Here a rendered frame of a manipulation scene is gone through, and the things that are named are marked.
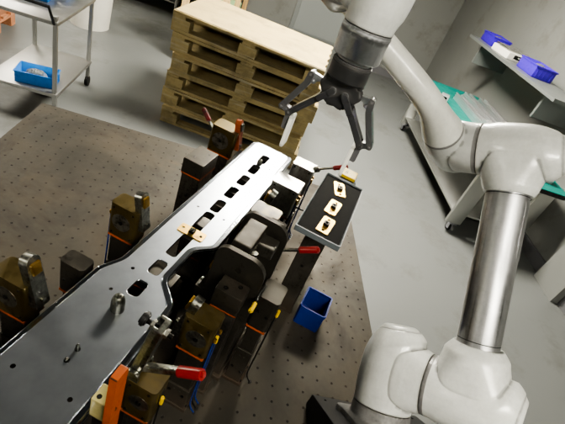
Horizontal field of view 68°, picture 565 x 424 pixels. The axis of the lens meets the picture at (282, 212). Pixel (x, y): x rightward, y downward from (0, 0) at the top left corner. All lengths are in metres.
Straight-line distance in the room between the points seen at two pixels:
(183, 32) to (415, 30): 4.95
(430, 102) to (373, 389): 0.72
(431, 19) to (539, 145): 6.80
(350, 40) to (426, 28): 7.11
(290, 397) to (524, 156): 0.93
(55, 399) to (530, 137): 1.14
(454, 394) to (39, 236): 1.35
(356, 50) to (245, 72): 2.82
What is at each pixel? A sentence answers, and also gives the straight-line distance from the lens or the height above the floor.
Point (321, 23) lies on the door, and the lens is 7.50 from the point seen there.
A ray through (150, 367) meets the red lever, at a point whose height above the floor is 1.09.
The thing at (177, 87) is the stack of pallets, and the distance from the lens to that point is 3.77.
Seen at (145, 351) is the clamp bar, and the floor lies 1.15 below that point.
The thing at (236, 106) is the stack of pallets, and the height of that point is 0.36.
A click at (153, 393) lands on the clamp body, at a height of 1.05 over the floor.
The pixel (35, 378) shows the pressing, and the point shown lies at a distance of 0.98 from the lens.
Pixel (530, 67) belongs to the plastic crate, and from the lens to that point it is 4.88.
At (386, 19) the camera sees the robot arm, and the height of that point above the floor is 1.75.
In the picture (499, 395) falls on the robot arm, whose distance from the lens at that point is 1.13.
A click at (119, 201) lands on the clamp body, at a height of 1.04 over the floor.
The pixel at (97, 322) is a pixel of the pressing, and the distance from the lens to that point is 1.04.
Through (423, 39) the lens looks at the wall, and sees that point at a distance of 7.91.
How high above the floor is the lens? 1.85
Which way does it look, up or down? 35 degrees down
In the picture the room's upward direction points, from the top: 23 degrees clockwise
